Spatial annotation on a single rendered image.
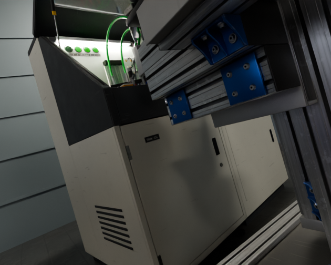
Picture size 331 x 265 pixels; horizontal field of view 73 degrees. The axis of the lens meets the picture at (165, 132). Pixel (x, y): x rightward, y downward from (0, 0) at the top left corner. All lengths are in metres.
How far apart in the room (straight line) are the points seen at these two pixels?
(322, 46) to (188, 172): 0.78
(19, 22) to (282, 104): 3.21
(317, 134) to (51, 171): 2.73
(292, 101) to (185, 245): 0.82
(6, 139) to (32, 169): 0.42
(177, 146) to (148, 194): 0.28
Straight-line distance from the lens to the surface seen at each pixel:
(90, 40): 1.67
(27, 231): 3.03
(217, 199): 1.31
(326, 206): 0.68
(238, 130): 1.56
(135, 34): 1.28
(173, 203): 1.07
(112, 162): 1.01
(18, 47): 3.31
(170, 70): 0.61
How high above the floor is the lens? 0.71
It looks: level
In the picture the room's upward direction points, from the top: 16 degrees counter-clockwise
